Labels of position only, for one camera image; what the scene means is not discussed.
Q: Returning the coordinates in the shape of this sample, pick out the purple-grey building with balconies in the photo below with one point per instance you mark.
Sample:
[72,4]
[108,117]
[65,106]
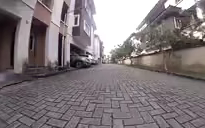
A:
[85,26]

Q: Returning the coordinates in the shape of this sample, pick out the pale multi-storey building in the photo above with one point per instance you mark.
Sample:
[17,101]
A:
[170,20]

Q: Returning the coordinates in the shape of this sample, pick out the trees behind wall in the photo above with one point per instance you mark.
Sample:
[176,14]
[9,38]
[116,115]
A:
[153,38]

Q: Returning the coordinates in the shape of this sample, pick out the beige and grey building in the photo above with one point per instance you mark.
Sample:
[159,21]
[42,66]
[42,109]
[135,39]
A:
[23,30]

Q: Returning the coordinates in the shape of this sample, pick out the raised grey pavement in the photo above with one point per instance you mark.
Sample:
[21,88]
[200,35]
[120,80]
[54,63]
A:
[13,78]

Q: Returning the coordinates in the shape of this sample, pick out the long pale boundary wall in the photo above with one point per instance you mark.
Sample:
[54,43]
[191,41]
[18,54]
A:
[190,60]

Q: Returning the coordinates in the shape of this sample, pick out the grey parked car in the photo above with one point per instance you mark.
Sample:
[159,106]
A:
[79,60]

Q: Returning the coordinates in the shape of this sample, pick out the grey brick paved road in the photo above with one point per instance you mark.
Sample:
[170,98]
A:
[116,96]

